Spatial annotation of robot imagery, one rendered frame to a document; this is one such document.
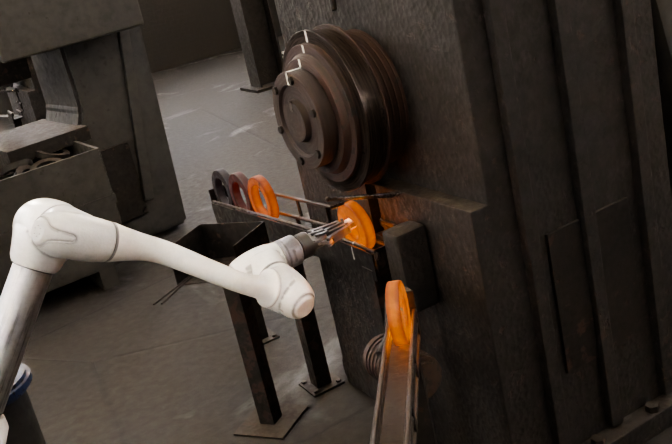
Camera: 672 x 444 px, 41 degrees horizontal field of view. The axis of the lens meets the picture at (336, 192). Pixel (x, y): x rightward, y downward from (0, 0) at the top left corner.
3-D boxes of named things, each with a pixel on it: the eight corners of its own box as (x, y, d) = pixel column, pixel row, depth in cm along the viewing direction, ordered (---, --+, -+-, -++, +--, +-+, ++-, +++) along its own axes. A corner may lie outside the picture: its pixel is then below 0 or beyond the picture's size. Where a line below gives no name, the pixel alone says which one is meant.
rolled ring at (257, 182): (242, 178, 332) (250, 175, 333) (257, 224, 334) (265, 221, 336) (260, 176, 316) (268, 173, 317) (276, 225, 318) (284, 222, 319)
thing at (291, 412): (249, 402, 330) (199, 223, 309) (311, 406, 318) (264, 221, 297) (220, 434, 313) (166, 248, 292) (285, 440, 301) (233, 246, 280)
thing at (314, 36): (320, 171, 280) (287, 24, 266) (403, 196, 240) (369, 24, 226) (303, 178, 277) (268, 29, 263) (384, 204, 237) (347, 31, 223)
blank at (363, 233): (340, 197, 268) (331, 201, 266) (366, 203, 254) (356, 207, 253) (355, 243, 272) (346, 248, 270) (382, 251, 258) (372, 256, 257)
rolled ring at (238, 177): (240, 174, 331) (248, 171, 333) (223, 173, 348) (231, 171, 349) (255, 220, 334) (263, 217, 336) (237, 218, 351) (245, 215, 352)
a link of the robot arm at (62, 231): (122, 218, 214) (98, 210, 224) (50, 206, 202) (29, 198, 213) (110, 272, 214) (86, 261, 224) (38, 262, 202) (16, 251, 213)
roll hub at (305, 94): (300, 157, 265) (278, 65, 256) (347, 170, 241) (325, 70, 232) (283, 163, 262) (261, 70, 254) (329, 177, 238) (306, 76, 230)
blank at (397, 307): (414, 346, 219) (401, 348, 220) (406, 284, 223) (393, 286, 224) (403, 341, 204) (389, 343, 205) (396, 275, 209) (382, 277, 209)
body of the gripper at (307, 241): (294, 256, 258) (320, 244, 262) (307, 263, 251) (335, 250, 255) (287, 233, 256) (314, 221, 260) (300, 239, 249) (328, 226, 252)
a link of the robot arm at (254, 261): (273, 263, 258) (296, 284, 248) (226, 285, 252) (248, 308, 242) (267, 232, 252) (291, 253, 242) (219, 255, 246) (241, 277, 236)
